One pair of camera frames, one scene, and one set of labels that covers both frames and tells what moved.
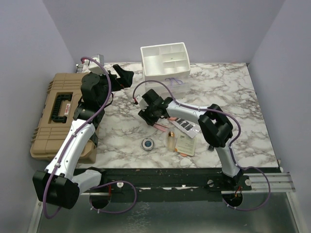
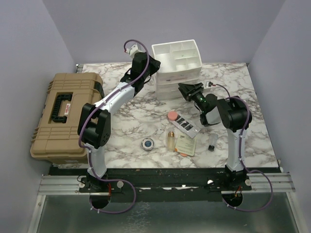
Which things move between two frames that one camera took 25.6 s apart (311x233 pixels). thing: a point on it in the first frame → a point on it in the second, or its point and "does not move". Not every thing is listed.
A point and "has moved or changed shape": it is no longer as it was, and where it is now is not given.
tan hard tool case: [63, 96] does not move
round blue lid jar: [147, 144] does not move
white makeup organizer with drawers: [169, 64] has moved or changed shape
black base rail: [168, 184] does not move
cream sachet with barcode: [185, 144] does not move
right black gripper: [149, 120] → [185, 89]
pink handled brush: [161, 127] → [177, 79]
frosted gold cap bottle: [171, 141] does not move
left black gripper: [126, 78] → [155, 65]
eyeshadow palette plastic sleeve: [189, 128] does not move
